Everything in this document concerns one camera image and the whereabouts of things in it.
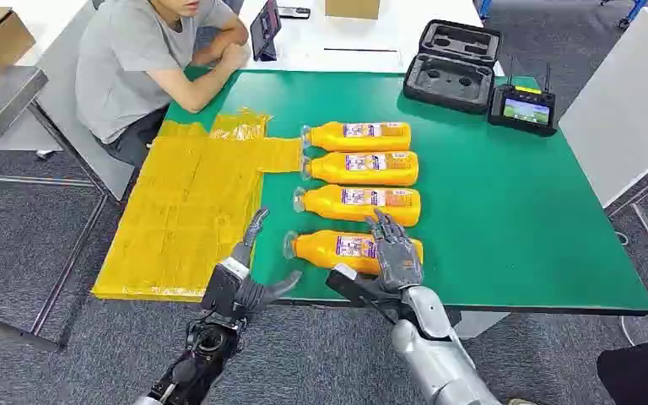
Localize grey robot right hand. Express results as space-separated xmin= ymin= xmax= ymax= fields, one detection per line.
xmin=364 ymin=208 xmax=425 ymax=293

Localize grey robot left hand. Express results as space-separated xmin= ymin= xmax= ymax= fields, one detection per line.
xmin=229 ymin=208 xmax=303 ymax=316

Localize white floor cable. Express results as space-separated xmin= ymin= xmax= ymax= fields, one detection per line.
xmin=618 ymin=315 xmax=638 ymax=348

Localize green table mat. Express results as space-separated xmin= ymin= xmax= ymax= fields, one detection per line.
xmin=164 ymin=67 xmax=648 ymax=316

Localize yellow sheet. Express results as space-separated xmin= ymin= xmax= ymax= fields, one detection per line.
xmin=91 ymin=108 xmax=303 ymax=304

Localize black remote controller with screen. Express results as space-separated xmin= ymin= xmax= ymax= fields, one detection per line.
xmin=486 ymin=62 xmax=559 ymax=138

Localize small cardboard box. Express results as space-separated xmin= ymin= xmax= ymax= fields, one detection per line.
xmin=324 ymin=0 xmax=382 ymax=21

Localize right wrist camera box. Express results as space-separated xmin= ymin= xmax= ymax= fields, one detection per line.
xmin=325 ymin=263 xmax=401 ymax=324

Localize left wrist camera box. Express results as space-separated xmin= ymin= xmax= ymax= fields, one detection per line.
xmin=200 ymin=257 xmax=251 ymax=321

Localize black tablet on stand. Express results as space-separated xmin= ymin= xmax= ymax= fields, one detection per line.
xmin=249 ymin=0 xmax=284 ymax=62

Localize large cardboard box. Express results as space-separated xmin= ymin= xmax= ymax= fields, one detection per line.
xmin=0 ymin=6 xmax=38 ymax=72

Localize open black foam case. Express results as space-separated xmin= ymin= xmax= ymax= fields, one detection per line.
xmin=402 ymin=19 xmax=504 ymax=116

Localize white desk side panel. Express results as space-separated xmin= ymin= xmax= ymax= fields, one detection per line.
xmin=0 ymin=0 xmax=137 ymax=203

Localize white table leg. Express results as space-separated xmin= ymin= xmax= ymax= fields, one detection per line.
xmin=456 ymin=309 xmax=511 ymax=341

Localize person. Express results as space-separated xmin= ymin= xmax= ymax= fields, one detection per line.
xmin=74 ymin=0 xmax=251 ymax=169

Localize orange drink bottle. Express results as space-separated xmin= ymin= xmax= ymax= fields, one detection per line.
xmin=300 ymin=150 xmax=420 ymax=188
xmin=282 ymin=228 xmax=425 ymax=277
xmin=292 ymin=184 xmax=423 ymax=229
xmin=300 ymin=120 xmax=413 ymax=153

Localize thin black rod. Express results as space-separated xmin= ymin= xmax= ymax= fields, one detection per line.
xmin=323 ymin=47 xmax=399 ymax=54

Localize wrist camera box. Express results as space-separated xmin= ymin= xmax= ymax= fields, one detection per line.
xmin=325 ymin=263 xmax=401 ymax=324
xmin=200 ymin=257 xmax=251 ymax=321

